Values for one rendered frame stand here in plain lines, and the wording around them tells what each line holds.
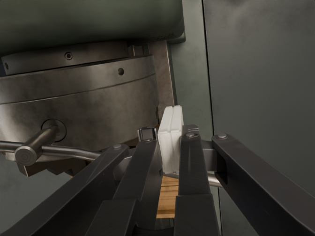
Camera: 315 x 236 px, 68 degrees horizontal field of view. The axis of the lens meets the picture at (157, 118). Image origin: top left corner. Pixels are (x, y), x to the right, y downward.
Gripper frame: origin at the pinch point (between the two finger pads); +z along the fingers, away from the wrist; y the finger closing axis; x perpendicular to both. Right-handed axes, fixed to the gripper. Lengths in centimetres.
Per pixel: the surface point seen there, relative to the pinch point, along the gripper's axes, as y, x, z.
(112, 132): -10.1, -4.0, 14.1
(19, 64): -22.8, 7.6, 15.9
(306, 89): 73, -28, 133
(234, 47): 32, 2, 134
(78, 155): -11.0, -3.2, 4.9
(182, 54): 1, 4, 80
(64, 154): -12.6, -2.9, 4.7
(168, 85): -3.8, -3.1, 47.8
